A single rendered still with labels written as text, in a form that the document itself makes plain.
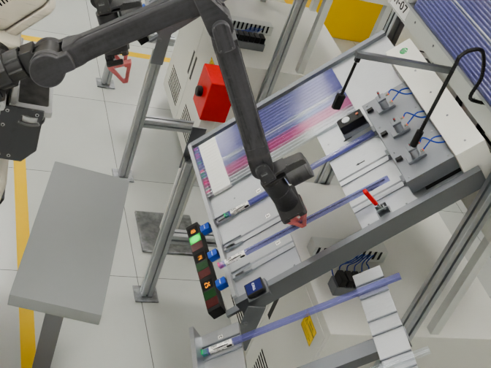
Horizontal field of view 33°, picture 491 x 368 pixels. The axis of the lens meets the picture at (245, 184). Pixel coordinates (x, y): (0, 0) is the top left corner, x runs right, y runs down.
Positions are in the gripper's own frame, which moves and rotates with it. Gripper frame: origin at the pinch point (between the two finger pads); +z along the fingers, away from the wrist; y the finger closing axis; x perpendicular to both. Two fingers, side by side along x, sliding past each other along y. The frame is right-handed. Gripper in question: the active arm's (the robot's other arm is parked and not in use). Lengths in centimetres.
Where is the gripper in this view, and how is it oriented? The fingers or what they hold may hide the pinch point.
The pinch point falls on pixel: (302, 223)
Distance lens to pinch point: 220.5
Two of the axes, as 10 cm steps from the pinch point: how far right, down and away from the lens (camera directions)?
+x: -8.6, 4.8, 1.5
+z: 4.4, 5.9, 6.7
